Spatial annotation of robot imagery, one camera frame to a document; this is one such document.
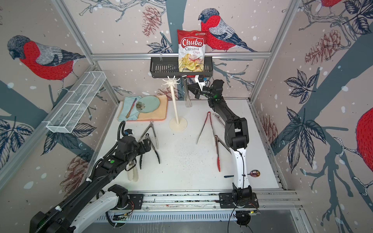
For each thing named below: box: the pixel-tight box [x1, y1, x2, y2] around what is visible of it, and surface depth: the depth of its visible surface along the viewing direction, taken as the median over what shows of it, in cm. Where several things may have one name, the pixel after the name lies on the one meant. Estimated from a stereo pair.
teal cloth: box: [118, 96, 142, 122], surface depth 116 cm
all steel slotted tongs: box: [181, 73, 193, 108], surface depth 85 cm
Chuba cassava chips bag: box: [176, 29, 207, 73], surface depth 87 cm
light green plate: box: [136, 95, 161, 114], surface depth 121 cm
